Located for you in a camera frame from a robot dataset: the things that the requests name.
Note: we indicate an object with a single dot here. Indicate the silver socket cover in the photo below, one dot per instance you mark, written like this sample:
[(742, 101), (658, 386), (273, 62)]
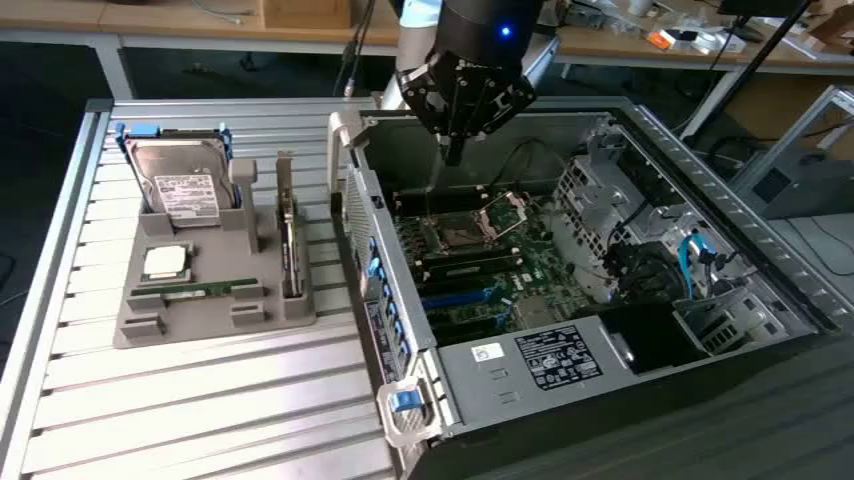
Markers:
[(508, 212)]

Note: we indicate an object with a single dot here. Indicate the gray computer tower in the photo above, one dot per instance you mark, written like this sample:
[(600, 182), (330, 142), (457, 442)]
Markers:
[(808, 185)]

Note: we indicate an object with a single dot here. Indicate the blue expansion slot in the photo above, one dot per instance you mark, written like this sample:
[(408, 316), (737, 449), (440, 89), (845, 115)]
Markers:
[(461, 298)]

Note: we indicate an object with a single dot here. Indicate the green motherboard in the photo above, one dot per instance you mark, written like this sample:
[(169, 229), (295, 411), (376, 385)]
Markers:
[(534, 280)]

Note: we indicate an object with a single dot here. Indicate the silver perforated disk bay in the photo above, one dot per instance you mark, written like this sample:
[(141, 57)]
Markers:
[(594, 195)]

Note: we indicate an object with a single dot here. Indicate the brown wooden box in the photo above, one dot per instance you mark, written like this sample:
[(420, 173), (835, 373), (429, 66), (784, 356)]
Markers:
[(303, 12)]

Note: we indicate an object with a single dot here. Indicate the gray plastic parts rack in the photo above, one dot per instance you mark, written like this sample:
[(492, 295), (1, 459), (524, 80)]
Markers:
[(214, 320)]

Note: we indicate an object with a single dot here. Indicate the black monitor with stand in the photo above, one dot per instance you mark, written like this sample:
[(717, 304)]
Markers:
[(754, 6)]

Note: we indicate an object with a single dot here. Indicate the graphics card with silver bracket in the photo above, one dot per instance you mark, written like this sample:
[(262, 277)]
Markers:
[(289, 240)]

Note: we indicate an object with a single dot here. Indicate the open black PC case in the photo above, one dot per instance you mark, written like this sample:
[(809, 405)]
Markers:
[(668, 425)]

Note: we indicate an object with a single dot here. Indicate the silver chipset heatsink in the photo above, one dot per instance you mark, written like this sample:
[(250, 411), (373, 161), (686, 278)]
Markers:
[(534, 310)]

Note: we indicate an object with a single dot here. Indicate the gray slotted disk bay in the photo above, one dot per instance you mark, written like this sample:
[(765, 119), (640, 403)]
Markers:
[(728, 325)]

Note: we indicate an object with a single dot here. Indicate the silver CPU chip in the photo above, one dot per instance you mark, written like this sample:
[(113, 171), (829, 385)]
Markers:
[(166, 262)]

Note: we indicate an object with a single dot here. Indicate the black plastic shroud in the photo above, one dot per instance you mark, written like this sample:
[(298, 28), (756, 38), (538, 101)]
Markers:
[(654, 340)]

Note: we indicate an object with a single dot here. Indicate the white small box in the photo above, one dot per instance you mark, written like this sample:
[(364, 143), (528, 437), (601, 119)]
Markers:
[(717, 44)]

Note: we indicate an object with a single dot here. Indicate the gray power supply unit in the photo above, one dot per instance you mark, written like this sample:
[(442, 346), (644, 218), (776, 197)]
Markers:
[(481, 390)]

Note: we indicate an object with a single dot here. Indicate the gray metal device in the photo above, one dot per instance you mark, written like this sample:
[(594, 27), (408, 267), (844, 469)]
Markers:
[(588, 17)]

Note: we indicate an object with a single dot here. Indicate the black tripod pole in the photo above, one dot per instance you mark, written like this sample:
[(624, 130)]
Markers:
[(787, 29)]

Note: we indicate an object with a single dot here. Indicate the white cup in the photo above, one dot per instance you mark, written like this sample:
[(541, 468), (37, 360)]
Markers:
[(642, 6)]

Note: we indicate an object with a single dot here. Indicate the aluminium profile frame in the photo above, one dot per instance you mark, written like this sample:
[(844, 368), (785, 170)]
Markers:
[(824, 105)]

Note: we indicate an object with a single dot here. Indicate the black installed RAM stick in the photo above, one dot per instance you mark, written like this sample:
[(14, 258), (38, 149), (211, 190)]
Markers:
[(468, 270)]

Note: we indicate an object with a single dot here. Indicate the orange small box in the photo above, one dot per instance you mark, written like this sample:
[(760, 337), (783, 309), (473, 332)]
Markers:
[(660, 40)]

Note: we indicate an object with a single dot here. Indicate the CPU socket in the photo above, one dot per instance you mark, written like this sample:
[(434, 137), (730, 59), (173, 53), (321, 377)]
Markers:
[(461, 235)]

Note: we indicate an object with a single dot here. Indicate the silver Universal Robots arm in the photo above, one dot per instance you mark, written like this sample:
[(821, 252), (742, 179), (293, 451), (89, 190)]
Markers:
[(414, 45)]

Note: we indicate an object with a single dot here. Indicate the hard disk in blue bracket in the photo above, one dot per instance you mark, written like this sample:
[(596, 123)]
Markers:
[(187, 190)]

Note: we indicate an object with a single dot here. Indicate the green RAM stick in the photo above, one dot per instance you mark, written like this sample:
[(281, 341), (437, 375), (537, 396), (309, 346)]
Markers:
[(214, 288)]

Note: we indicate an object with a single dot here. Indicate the black small box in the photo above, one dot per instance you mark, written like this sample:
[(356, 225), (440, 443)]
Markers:
[(684, 35)]

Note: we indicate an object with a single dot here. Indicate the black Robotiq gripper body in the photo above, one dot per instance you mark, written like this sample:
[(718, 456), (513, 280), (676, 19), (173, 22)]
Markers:
[(481, 30)]

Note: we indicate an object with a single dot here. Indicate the brown cardboard box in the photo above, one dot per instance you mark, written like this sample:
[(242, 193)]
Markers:
[(837, 25)]

